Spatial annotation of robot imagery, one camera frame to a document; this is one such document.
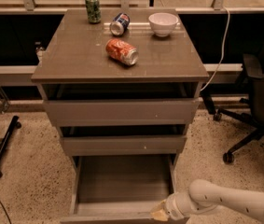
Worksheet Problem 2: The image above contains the grey drawer cabinet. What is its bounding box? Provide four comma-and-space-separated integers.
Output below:
30, 7, 210, 173

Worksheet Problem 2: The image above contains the blue pepsi can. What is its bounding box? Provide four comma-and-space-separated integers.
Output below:
109, 13, 130, 36

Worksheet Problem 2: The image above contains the green soda can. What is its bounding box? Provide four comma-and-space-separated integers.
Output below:
85, 0, 101, 24

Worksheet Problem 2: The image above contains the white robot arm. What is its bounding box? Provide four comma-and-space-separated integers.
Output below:
150, 179, 264, 224

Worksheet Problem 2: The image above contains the white cable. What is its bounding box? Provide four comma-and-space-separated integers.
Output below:
199, 7, 231, 92

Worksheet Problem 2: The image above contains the grey top drawer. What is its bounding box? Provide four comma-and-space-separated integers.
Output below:
41, 92, 199, 127

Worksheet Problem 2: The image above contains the grey drawer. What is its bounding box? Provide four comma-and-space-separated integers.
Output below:
61, 124, 186, 156
61, 155, 187, 224
41, 92, 199, 127

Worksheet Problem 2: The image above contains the orange soda can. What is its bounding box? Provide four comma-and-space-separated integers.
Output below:
105, 38, 139, 66

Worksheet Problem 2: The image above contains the white bowl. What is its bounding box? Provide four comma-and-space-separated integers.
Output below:
148, 12, 179, 37

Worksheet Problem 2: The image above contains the grey bottom drawer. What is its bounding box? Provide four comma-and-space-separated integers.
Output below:
61, 155, 187, 224

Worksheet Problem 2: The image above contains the grey middle drawer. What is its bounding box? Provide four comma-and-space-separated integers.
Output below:
61, 124, 186, 156

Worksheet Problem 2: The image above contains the black wheeled stand leg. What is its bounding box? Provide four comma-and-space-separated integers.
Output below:
0, 116, 21, 178

